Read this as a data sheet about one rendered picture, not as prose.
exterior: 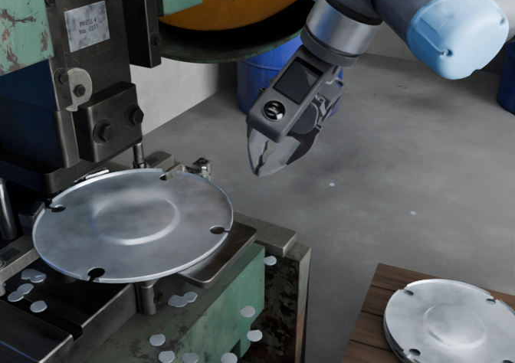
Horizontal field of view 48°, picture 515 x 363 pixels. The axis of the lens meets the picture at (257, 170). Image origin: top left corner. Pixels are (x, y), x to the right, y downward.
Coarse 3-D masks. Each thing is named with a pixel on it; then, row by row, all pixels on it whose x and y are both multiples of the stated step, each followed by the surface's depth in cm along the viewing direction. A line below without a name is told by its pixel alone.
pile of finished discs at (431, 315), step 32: (416, 288) 133; (448, 288) 133; (480, 288) 132; (384, 320) 124; (416, 320) 124; (448, 320) 123; (480, 320) 123; (512, 320) 124; (416, 352) 117; (448, 352) 116; (480, 352) 116; (512, 352) 116
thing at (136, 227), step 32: (64, 192) 92; (96, 192) 92; (128, 192) 92; (160, 192) 92; (192, 192) 92; (224, 192) 91; (64, 224) 84; (96, 224) 83; (128, 224) 83; (160, 224) 83; (192, 224) 84; (224, 224) 84; (64, 256) 78; (96, 256) 78; (128, 256) 78; (160, 256) 78; (192, 256) 78
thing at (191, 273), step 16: (240, 224) 85; (224, 240) 81; (240, 240) 81; (208, 256) 78; (224, 256) 78; (176, 272) 75; (192, 272) 75; (208, 272) 75; (224, 272) 77; (144, 288) 84; (160, 288) 86; (176, 288) 91; (144, 304) 86; (160, 304) 88
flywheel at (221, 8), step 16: (208, 0) 102; (224, 0) 101; (240, 0) 99; (256, 0) 98; (272, 0) 96; (288, 0) 95; (304, 0) 103; (176, 16) 107; (192, 16) 105; (208, 16) 104; (224, 16) 102; (240, 16) 100; (256, 16) 99
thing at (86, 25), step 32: (64, 0) 70; (96, 0) 74; (64, 32) 71; (96, 32) 75; (96, 64) 77; (128, 64) 82; (0, 96) 77; (96, 96) 77; (128, 96) 79; (0, 128) 80; (32, 128) 76; (64, 128) 75; (96, 128) 75; (128, 128) 81; (64, 160) 76; (96, 160) 77
